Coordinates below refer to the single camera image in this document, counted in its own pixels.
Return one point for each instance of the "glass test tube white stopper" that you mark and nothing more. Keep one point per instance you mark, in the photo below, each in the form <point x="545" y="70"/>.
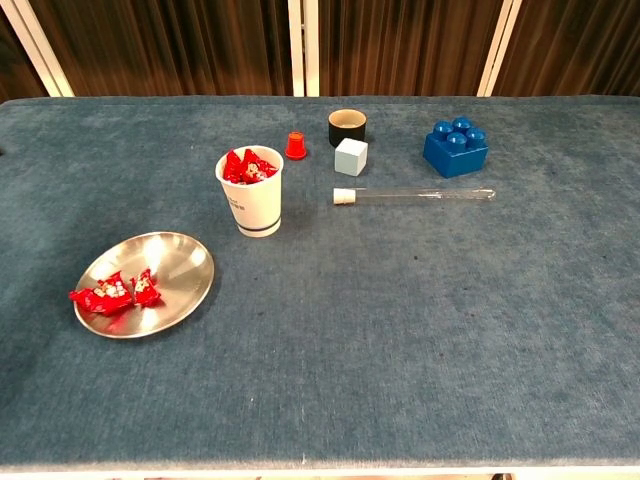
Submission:
<point x="415" y="196"/>

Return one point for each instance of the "blue building block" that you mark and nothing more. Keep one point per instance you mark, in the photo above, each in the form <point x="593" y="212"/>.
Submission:
<point x="455" y="155"/>

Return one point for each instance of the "blue felt table cover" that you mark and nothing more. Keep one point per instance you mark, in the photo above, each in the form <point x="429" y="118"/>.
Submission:
<point x="400" y="325"/>

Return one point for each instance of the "round steel plate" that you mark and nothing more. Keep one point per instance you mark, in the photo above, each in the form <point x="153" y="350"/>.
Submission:
<point x="175" y="265"/>

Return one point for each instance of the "red candy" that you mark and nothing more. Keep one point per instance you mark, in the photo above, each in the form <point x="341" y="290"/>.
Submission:
<point x="146" y="290"/>
<point x="102" y="296"/>
<point x="232" y="169"/>
<point x="255" y="167"/>

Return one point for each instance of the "white paper cup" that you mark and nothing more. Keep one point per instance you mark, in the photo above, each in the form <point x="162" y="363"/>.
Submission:
<point x="257" y="205"/>

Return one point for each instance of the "black roll beige inside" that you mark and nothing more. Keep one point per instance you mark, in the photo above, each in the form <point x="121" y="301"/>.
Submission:
<point x="345" y="135"/>

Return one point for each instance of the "small red cap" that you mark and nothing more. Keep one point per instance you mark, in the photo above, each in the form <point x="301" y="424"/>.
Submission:
<point x="295" y="147"/>

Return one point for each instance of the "white frame post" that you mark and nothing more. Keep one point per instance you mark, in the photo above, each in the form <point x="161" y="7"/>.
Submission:
<point x="296" y="50"/>
<point x="497" y="50"/>
<point x="45" y="55"/>
<point x="312" y="50"/>

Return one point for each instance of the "light blue cube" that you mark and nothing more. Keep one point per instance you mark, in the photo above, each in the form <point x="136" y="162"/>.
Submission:
<point x="350" y="157"/>

